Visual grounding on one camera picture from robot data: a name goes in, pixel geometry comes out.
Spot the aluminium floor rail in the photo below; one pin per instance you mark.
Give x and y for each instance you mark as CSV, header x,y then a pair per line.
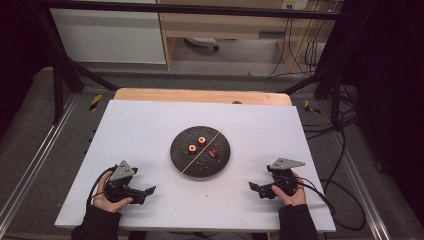
x,y
36,153
363,186

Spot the wooden desk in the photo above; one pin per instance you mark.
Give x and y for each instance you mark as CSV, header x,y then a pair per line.
x,y
216,25

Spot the dark curtain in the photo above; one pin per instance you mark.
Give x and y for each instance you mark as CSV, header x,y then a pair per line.
x,y
20,60
393,100

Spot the yellow black floor tape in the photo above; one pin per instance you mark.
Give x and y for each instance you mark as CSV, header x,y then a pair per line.
x,y
310,108
95,102

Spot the person's left hand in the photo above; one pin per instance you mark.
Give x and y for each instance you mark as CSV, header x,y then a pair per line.
x,y
101,199

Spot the white chair base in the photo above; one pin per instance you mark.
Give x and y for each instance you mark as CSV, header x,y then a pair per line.
x,y
201,41

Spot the white table board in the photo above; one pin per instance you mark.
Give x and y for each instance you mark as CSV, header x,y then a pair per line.
x,y
143,133

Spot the red fruit slice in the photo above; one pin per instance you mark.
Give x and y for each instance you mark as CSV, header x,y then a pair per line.
x,y
213,152
192,148
201,140

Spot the white power strip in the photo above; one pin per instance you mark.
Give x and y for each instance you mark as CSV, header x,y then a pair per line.
x,y
295,4

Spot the black metal frame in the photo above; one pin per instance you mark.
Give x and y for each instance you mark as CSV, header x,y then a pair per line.
x,y
186,9

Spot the person's right hand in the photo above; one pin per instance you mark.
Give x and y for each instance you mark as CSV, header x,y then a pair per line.
x,y
295,200

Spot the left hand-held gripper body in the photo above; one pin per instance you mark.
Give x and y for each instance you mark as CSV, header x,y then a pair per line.
x,y
122,172

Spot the wooden skewer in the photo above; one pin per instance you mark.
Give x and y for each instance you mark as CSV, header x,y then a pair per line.
x,y
202,152

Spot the wooden table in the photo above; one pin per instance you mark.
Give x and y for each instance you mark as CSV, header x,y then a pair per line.
x,y
186,96

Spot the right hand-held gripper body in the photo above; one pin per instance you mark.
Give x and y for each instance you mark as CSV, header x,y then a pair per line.
x,y
283,178

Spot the black speckled plate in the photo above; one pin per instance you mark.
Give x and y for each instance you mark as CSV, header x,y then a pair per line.
x,y
186,160

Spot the white cabinet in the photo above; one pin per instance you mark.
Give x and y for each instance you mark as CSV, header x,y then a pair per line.
x,y
106,36

